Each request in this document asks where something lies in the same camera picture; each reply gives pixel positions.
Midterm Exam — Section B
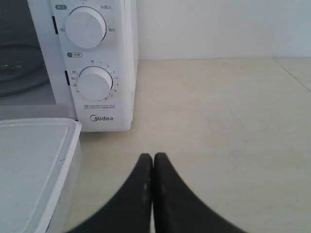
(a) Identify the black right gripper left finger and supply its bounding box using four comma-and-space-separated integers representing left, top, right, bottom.
69, 153, 153, 233

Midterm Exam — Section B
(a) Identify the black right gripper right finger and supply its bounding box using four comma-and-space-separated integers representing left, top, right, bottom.
154, 152, 244, 233

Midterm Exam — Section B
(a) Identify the white lidded plastic container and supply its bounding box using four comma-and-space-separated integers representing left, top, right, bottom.
0, 118, 81, 233

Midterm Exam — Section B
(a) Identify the white plastic control knob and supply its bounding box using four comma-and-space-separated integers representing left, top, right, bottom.
76, 66, 113, 101
65, 6, 107, 49

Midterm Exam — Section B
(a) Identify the white Midea microwave oven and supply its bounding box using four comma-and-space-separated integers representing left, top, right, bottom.
0, 0, 138, 132

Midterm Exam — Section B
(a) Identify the glass microwave turntable plate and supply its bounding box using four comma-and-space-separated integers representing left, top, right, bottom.
0, 43, 50, 98

